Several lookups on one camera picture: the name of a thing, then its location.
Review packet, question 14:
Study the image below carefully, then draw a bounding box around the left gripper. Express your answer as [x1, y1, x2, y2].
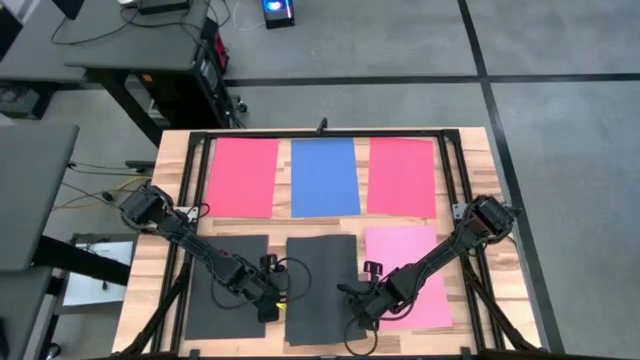
[234, 253, 292, 304]

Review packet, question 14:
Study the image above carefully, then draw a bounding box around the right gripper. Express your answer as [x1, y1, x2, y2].
[337, 260, 409, 321]

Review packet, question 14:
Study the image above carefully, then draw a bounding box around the black paper sheet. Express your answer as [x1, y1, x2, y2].
[284, 233, 360, 347]
[185, 233, 270, 340]

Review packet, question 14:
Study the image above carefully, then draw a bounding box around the pink paper sheet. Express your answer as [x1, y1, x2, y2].
[363, 224, 455, 331]

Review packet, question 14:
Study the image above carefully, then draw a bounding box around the red paper sheet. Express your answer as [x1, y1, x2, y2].
[367, 137, 438, 220]
[203, 137, 280, 220]

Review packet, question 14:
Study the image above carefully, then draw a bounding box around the blue paper sheet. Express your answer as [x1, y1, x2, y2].
[290, 137, 362, 219]

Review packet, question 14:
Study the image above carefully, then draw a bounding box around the white paper sheet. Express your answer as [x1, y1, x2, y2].
[62, 240, 136, 307]

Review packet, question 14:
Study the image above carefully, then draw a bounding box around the black diagonal bar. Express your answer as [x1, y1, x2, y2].
[32, 234, 132, 287]

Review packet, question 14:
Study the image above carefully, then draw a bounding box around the red box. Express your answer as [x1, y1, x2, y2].
[214, 34, 230, 71]

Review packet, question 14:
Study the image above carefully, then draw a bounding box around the grey office desk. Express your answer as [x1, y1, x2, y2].
[0, 123, 81, 272]
[0, 266, 55, 360]
[0, 9, 89, 84]

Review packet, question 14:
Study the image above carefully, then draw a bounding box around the black computer with blue light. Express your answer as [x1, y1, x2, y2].
[261, 0, 296, 30]

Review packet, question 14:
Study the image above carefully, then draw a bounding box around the black device box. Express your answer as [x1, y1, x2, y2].
[137, 0, 191, 15]

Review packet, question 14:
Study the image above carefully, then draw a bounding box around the black monitor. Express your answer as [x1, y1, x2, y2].
[0, 7, 24, 61]
[52, 0, 86, 20]

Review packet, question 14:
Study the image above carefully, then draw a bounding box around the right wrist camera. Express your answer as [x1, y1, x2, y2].
[355, 310, 382, 332]

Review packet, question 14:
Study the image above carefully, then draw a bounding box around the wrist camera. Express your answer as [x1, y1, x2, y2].
[256, 298, 282, 324]
[355, 310, 382, 332]

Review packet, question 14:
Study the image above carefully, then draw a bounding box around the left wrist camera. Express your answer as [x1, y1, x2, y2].
[256, 298, 282, 324]

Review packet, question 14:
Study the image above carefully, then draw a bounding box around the black aluminium table frame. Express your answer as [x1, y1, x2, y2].
[119, 128, 544, 359]

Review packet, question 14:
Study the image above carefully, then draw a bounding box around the desk with black frame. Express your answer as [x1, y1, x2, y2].
[62, 0, 236, 149]

